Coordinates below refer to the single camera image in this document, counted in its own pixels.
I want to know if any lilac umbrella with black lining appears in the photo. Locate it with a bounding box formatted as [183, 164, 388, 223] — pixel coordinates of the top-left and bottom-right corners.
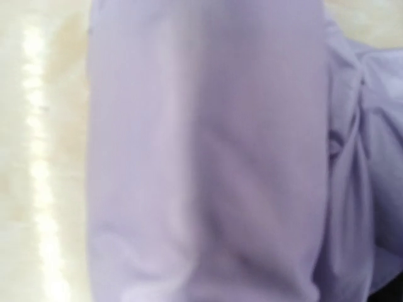
[87, 1, 402, 301]

